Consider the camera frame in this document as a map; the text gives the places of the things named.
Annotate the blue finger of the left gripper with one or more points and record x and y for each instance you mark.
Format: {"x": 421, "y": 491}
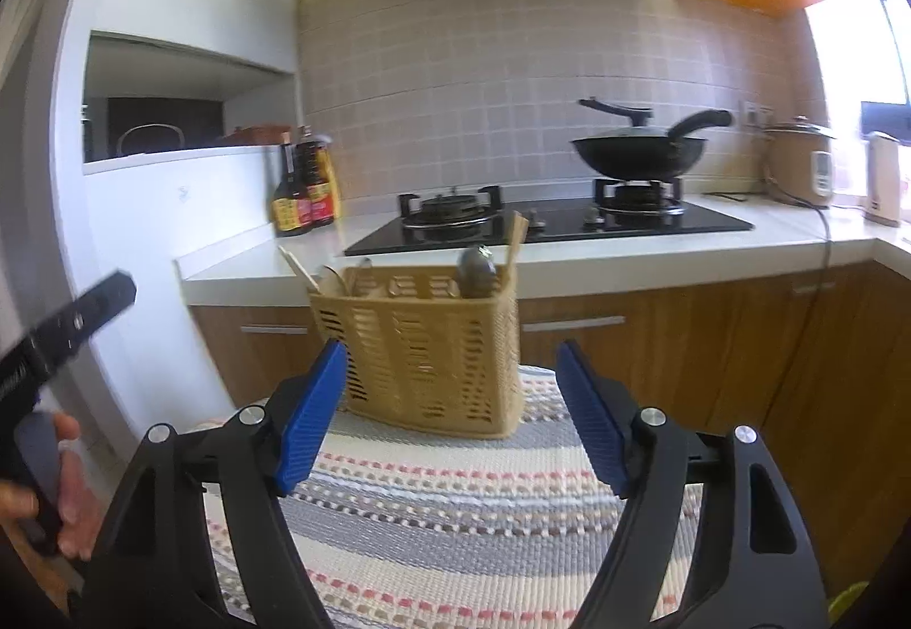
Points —
{"x": 92, "y": 310}

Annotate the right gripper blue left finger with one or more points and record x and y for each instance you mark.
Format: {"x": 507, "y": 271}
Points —
{"x": 153, "y": 565}

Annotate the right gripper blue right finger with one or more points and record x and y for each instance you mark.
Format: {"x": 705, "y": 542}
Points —
{"x": 752, "y": 565}

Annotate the person's left hand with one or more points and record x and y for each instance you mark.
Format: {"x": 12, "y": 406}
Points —
{"x": 80, "y": 510}

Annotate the chopstick in basket left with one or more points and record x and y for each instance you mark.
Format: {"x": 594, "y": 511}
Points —
{"x": 299, "y": 270}

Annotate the soy sauce bottle yellow label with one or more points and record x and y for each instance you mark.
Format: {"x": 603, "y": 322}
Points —
{"x": 290, "y": 202}

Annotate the sauce bottle red label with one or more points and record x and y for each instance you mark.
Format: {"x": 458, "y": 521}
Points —
{"x": 316, "y": 172}

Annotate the striped woven placemat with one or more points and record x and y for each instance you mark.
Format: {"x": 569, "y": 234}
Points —
{"x": 400, "y": 529}

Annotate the yellow plastic utensil basket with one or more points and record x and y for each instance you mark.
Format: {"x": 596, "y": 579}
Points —
{"x": 421, "y": 357}

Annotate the metal spoon in basket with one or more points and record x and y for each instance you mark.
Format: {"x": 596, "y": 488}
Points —
{"x": 476, "y": 273}

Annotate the black gas stove top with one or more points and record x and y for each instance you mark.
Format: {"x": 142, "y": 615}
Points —
{"x": 615, "y": 209}

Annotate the white electric kettle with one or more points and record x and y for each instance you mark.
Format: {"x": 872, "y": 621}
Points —
{"x": 884, "y": 192}

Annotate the beige rice cooker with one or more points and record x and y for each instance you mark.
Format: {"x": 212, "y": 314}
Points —
{"x": 798, "y": 166}

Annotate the chopsticks in basket right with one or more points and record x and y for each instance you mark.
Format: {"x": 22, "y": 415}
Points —
{"x": 519, "y": 228}

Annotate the black wok with handle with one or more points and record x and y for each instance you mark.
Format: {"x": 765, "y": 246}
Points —
{"x": 650, "y": 154}

